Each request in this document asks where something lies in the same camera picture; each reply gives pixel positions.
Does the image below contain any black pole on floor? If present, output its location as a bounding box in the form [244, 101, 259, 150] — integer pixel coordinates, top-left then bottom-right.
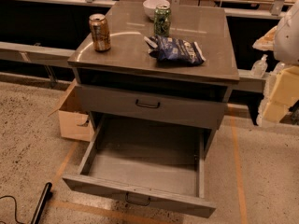
[30, 182, 52, 224]

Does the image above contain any black drawer handle lower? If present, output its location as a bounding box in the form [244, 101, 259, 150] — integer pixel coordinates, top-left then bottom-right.
[125, 192, 150, 206]

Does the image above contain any open grey middle drawer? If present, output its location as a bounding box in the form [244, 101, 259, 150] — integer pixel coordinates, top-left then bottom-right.
[63, 115, 216, 217]

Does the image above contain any blue chip bag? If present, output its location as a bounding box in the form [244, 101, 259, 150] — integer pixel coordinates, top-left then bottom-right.
[144, 35, 206, 66]

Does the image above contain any green soda can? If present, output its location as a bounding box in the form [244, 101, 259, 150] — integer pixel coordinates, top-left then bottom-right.
[154, 4, 171, 36]

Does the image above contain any black drawer handle upper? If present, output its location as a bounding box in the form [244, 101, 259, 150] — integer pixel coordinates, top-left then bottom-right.
[135, 99, 161, 109]

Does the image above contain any white bowl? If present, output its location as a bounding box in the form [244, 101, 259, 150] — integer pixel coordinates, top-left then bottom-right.
[143, 0, 170, 21]

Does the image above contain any clear sanitizer bottle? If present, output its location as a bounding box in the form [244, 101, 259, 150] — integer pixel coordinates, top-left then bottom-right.
[250, 54, 268, 78]
[273, 62, 285, 74]

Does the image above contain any black drawer handle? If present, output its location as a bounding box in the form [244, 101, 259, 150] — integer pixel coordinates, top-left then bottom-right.
[135, 99, 161, 109]
[125, 192, 150, 206]

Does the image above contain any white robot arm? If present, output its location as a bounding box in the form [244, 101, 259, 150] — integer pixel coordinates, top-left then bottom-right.
[253, 1, 299, 126]

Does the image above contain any clear sanitizer bottle left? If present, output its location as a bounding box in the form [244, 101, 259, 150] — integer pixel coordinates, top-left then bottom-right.
[250, 54, 268, 78]

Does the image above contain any cardboard box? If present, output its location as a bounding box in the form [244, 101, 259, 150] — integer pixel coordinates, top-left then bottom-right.
[50, 80, 94, 142]

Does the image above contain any brown soda can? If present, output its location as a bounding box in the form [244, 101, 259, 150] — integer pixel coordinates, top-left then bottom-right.
[89, 14, 111, 51]

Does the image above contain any grey metal rail shelf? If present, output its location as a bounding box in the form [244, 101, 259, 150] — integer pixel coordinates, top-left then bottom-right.
[1, 42, 269, 99]

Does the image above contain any closed grey upper drawer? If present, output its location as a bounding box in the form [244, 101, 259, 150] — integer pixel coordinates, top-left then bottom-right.
[75, 85, 225, 129]

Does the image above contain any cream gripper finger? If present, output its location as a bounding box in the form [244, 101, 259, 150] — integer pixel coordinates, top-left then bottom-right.
[256, 66, 299, 126]
[252, 26, 277, 51]

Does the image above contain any black floor cable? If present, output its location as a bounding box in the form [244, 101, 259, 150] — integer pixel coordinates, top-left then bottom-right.
[0, 195, 26, 224]

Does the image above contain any clear sanitizer bottle right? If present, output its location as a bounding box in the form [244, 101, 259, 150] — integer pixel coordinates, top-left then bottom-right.
[273, 62, 285, 74]

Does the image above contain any grey drawer cabinet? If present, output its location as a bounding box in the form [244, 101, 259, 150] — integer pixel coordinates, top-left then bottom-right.
[68, 2, 239, 146]

